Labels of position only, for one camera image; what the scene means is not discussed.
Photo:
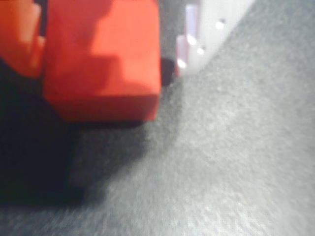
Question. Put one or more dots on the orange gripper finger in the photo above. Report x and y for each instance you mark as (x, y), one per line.
(17, 34)

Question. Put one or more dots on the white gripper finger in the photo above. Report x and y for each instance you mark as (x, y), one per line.
(209, 37)

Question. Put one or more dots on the red cube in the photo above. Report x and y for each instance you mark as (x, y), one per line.
(103, 61)

